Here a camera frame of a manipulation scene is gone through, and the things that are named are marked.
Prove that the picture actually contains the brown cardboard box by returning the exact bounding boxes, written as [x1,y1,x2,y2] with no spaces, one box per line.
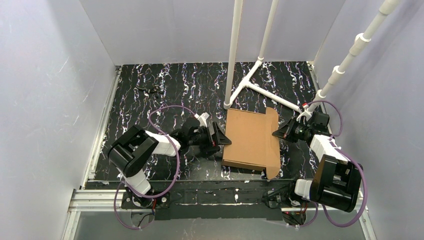
[221,107,281,180]

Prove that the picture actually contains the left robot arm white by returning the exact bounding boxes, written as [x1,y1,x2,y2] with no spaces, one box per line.
[107,115,232,199]

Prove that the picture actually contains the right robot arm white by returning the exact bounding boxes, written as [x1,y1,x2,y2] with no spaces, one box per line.
[272,112,362,213]

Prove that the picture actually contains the small black clip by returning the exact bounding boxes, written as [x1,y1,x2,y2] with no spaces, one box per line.
[135,84,164,98]

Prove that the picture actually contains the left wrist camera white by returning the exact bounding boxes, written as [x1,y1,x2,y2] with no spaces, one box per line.
[194,112,210,128]

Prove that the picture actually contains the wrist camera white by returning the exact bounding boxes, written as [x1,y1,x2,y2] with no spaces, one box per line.
[194,112,210,128]
[296,103,314,123]

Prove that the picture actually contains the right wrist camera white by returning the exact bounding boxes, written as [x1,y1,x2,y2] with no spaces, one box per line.
[296,103,314,123]

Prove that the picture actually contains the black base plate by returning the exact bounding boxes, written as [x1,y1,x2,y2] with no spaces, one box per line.
[120,179,315,224]

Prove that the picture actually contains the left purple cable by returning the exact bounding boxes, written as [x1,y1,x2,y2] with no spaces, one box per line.
[113,105,200,231]

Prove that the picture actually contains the white PVC pipe frame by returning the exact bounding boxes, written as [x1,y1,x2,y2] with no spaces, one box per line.
[223,0,402,115]

